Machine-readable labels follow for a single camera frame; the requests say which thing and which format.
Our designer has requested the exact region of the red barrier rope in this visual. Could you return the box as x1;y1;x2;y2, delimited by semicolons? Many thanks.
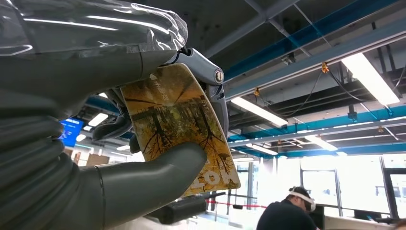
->
206;200;268;209

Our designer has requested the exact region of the white VR headset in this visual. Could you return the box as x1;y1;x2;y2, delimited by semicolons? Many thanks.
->
288;190;317;213

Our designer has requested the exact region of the black bar-shaped fixture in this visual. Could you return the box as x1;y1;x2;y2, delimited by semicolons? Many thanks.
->
147;192;226;225

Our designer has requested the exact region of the blue wall screen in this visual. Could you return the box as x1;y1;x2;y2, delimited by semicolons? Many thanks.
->
58;118;85;148

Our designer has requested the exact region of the long ceiling light panel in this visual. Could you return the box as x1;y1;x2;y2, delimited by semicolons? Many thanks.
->
341;52;401;106
246;143;279;156
304;135;338;152
231;96;289;127

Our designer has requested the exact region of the person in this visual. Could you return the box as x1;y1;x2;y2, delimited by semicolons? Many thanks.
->
256;186;318;230

